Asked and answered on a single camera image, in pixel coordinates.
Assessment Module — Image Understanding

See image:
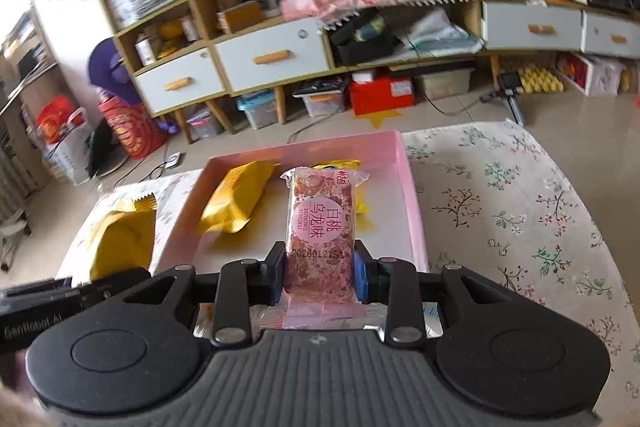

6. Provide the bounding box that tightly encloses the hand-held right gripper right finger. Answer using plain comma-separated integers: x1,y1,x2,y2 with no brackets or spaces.
353,241,521,347

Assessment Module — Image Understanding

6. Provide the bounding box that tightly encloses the red box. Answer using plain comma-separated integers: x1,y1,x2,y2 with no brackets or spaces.
348,77,416,116

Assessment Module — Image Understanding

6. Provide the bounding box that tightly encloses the white patterned box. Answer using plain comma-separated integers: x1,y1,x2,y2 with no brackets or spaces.
555,52,627,98

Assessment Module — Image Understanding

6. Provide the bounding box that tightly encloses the black basket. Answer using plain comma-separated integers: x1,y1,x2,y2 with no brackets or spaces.
327,14,402,66

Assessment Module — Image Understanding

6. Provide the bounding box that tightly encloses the floral tablecloth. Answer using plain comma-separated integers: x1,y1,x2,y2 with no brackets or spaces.
55,121,636,378

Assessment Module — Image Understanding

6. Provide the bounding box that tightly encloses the white shopping bag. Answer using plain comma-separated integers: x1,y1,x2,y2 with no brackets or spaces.
46,107,97,186

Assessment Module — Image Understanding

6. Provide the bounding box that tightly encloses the clear storage bin blue lid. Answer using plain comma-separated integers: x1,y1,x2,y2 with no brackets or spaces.
236,91,279,130

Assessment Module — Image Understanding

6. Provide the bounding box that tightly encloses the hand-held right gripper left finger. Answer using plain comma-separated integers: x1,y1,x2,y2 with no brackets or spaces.
120,241,287,349

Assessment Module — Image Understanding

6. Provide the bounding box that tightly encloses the white drawer with wooden handle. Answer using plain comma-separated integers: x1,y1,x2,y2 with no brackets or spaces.
215,18,333,94
134,48,226,115
582,13,640,58
482,1,585,52

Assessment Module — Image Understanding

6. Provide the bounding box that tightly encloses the pink-lined cardboard box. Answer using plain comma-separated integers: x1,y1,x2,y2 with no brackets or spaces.
150,130,430,275

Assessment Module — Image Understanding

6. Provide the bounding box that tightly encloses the yellow snack packet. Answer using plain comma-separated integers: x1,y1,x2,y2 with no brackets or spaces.
196,160,282,235
312,159,371,215
90,194,158,283

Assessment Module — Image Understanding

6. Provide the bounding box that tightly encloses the yellow egg tray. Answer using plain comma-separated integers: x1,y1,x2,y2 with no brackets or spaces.
520,62,564,94

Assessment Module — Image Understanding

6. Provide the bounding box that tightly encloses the pink snack packet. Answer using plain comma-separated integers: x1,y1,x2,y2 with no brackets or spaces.
260,166,371,333

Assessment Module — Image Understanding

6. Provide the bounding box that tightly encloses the pink cloth cabinet cover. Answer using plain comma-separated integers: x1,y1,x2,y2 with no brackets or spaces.
280,0,526,26

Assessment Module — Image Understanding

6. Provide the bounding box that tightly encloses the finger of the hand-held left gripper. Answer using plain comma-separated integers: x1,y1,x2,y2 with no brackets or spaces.
75,268,153,304

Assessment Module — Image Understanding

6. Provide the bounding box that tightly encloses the brown cardboard box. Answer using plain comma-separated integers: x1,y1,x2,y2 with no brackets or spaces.
217,1,264,33

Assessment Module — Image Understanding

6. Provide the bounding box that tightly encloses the clear storage box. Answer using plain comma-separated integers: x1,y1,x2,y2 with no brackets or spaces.
415,67,476,100

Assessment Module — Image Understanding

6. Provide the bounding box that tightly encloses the long wooden low cabinet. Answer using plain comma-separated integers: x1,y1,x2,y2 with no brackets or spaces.
214,0,640,128

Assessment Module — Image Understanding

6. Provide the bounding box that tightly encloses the black handheld device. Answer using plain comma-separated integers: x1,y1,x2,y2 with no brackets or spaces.
480,72,526,126

